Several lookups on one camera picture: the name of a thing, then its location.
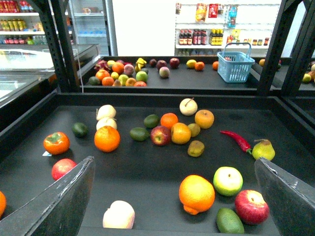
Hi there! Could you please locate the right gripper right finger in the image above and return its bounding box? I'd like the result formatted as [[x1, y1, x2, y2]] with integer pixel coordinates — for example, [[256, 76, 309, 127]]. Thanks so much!
[[254, 158, 315, 236]]

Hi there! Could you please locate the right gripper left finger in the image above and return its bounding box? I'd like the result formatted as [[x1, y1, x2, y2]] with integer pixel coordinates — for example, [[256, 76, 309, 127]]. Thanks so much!
[[0, 156, 95, 236]]

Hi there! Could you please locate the red apple near edge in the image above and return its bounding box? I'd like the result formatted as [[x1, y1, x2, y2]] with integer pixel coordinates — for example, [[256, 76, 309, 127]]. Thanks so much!
[[235, 190, 270, 225]]

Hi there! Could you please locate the red peach fruit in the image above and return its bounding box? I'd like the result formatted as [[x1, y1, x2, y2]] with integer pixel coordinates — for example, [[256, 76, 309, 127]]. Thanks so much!
[[51, 158, 77, 180]]

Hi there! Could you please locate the yellow green pear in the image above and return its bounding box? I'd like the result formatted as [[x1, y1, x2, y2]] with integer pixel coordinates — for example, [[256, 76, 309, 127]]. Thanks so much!
[[252, 139, 275, 161]]

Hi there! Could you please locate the white peach front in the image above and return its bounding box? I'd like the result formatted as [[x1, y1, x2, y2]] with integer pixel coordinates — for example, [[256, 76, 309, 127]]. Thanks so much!
[[102, 200, 135, 229]]

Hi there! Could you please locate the orange persimmon green top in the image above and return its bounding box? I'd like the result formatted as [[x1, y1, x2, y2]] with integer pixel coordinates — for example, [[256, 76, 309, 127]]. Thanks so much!
[[43, 132, 70, 155]]

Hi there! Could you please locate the green yellow apple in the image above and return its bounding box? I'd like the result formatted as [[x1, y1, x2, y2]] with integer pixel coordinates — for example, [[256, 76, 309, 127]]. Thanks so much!
[[213, 166, 243, 197]]

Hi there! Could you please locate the green avocado near edge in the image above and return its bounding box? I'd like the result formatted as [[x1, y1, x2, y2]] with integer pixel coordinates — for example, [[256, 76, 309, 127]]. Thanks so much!
[[216, 208, 245, 234]]

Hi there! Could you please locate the red chili pepper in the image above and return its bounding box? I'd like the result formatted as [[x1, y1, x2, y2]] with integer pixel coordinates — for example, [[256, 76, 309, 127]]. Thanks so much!
[[220, 130, 252, 154]]

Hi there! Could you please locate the dark green avocado left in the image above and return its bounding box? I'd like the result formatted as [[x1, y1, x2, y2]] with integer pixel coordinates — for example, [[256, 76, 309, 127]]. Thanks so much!
[[72, 122, 88, 138]]

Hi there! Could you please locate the large orange under basket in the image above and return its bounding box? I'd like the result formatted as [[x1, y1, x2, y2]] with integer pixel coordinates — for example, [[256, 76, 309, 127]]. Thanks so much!
[[94, 126, 121, 152]]

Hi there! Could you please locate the large orange grapefruit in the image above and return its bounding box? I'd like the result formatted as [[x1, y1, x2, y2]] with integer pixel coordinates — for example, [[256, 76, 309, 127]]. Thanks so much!
[[179, 175, 215, 215]]

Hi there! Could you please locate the white garlic bulb lower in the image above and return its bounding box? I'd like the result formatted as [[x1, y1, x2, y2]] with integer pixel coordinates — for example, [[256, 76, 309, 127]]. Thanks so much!
[[96, 117, 117, 130]]

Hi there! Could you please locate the white garlic bulb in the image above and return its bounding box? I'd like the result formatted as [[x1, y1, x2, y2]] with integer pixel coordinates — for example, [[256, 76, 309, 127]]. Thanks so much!
[[96, 117, 117, 130], [96, 104, 116, 120]]

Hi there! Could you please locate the white garlic bulb upper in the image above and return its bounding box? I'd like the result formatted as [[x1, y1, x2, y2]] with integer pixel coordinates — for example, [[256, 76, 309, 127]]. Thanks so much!
[[96, 104, 116, 120]]

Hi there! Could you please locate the green avocado lower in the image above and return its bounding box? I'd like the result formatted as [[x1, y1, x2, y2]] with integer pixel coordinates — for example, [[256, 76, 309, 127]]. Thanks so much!
[[129, 127, 150, 142]]

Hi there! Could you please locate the brown kiwi fruit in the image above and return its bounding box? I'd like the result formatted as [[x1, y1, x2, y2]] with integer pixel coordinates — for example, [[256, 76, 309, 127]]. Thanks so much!
[[187, 140, 205, 157]]

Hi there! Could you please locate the yellow brown round pear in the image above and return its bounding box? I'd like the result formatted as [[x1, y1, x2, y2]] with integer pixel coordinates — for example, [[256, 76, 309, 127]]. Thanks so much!
[[194, 109, 215, 129]]

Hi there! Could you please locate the olive green small fruit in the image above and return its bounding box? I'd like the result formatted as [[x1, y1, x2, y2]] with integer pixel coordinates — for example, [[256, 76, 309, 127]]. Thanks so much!
[[188, 123, 201, 138]]

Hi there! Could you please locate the green lime upper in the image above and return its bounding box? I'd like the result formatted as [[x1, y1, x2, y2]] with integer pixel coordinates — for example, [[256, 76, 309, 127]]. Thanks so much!
[[144, 114, 160, 128]]

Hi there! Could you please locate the yellow orange persimmon fruit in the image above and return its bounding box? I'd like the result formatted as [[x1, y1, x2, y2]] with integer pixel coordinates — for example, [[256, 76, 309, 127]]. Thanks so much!
[[171, 122, 191, 145]]

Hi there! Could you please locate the white pear with stem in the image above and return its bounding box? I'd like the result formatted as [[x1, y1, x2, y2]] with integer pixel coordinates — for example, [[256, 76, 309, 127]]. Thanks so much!
[[179, 98, 198, 116]]

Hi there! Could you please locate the orange mandarin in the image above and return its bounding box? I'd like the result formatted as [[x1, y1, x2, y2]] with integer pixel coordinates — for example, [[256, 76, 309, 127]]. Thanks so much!
[[160, 113, 179, 130]]

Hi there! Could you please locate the white chest freezer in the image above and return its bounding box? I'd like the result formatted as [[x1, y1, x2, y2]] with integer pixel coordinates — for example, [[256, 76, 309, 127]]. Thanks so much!
[[0, 44, 101, 102]]

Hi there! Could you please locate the small blue background basket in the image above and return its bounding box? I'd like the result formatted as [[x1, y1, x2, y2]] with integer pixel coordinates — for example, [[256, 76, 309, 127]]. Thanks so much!
[[217, 42, 255, 83]]

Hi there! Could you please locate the white wall product shelf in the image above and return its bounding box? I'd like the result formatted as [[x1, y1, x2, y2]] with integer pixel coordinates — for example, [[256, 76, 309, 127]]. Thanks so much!
[[174, 0, 281, 57]]

